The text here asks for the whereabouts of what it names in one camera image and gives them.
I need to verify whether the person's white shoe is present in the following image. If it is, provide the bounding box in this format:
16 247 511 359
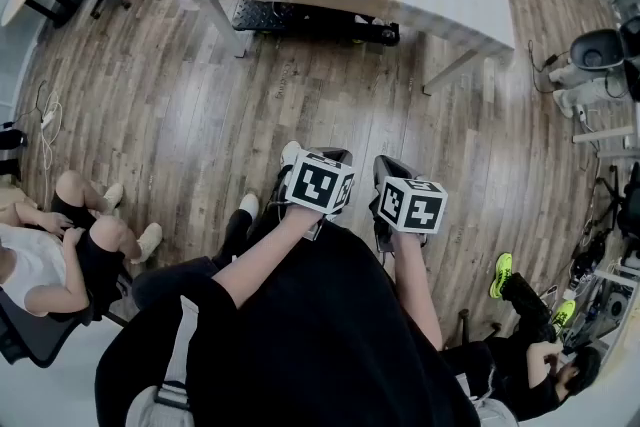
281 140 303 167
238 192 260 219

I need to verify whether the black platform trolley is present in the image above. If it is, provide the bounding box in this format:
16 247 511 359
232 0 401 47

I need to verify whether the person's right forearm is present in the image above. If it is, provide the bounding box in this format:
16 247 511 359
388 228 445 351

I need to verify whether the person's black clothing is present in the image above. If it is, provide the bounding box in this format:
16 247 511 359
94 208 481 427

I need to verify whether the white table leg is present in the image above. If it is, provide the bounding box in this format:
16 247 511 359
199 0 249 59
422 49 496 96

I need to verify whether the black oval backpack shell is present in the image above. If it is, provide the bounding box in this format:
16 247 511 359
569 28 626 71

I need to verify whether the grey shoulder strap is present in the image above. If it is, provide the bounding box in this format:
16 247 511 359
124 294 200 427
457 374 521 427

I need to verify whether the white power strip with cable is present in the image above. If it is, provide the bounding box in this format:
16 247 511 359
34 84 64 181

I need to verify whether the person's left forearm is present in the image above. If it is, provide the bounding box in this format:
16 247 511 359
209 203 329 311

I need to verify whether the neon yellow sneaker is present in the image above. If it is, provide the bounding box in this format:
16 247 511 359
549 298 577 336
489 252 515 300

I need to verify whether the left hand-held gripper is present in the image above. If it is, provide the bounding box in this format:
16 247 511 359
273 146 357 241

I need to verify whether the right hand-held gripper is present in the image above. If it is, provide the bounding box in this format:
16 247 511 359
368 154 448 254

